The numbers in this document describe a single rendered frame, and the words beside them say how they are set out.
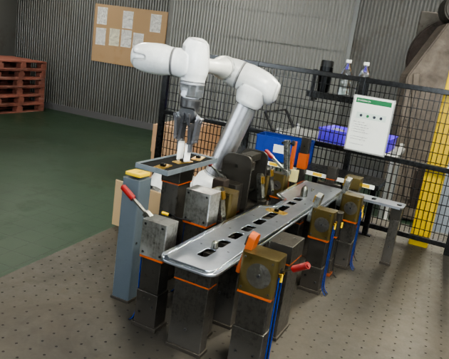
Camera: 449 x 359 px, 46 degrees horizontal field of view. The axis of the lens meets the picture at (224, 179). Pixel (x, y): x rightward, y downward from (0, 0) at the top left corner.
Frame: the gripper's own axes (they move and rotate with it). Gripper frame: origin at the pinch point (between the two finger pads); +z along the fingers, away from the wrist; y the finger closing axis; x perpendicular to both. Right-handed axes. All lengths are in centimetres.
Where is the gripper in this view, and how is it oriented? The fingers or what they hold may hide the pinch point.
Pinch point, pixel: (184, 151)
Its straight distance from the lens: 197.5
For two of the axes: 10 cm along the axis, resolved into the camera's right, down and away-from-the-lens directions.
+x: 6.0, -1.1, 7.9
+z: -1.4, 9.6, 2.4
